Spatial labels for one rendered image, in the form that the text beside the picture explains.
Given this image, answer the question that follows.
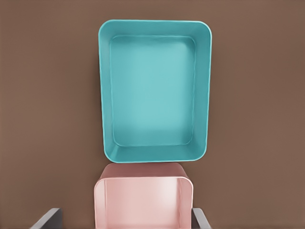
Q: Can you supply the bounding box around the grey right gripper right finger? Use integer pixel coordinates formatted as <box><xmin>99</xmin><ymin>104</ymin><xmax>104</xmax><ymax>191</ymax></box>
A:
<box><xmin>191</xmin><ymin>208</ymin><xmax>211</xmax><ymax>229</ymax></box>

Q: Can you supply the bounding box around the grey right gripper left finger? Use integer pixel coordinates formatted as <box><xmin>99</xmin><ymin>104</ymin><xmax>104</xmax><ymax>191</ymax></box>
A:
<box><xmin>30</xmin><ymin>208</ymin><xmax>63</xmax><ymax>229</ymax></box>

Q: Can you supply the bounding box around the pink rectangular tray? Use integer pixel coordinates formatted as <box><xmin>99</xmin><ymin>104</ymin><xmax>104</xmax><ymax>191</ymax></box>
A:
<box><xmin>93</xmin><ymin>163</ymin><xmax>194</xmax><ymax>229</ymax></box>

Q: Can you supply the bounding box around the teal rectangular tray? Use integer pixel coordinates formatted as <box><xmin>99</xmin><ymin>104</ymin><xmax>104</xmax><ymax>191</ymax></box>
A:
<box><xmin>97</xmin><ymin>20</ymin><xmax>214</xmax><ymax>164</ymax></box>

